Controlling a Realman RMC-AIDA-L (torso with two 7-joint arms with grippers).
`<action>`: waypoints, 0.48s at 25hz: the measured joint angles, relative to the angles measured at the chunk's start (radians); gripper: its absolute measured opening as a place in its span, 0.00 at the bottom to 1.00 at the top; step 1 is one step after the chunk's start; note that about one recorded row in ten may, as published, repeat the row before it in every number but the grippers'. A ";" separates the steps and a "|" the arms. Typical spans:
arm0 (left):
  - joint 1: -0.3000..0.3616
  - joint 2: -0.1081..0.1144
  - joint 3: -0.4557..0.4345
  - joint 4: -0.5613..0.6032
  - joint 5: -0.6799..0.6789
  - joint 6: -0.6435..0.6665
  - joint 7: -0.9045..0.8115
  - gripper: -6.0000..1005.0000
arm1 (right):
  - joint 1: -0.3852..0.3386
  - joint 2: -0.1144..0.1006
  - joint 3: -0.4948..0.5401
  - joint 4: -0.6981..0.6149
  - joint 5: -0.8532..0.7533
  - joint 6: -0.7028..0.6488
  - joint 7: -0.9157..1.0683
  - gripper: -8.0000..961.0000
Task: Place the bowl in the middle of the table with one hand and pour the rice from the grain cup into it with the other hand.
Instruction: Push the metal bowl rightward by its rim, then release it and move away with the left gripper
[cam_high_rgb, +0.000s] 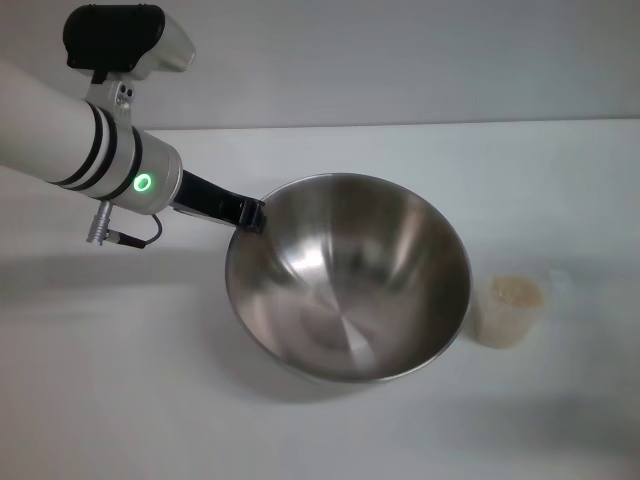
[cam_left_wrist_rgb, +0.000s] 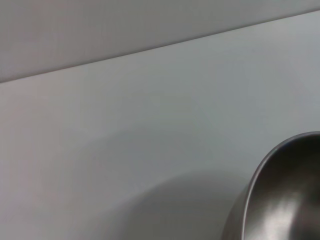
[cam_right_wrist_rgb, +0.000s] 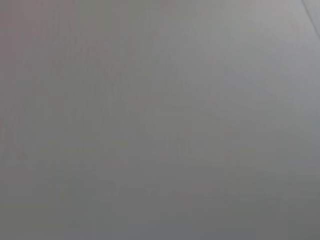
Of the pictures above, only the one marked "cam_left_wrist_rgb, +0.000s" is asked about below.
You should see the stainless steel bowl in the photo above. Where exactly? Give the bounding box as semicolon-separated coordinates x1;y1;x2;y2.
221;130;320;240

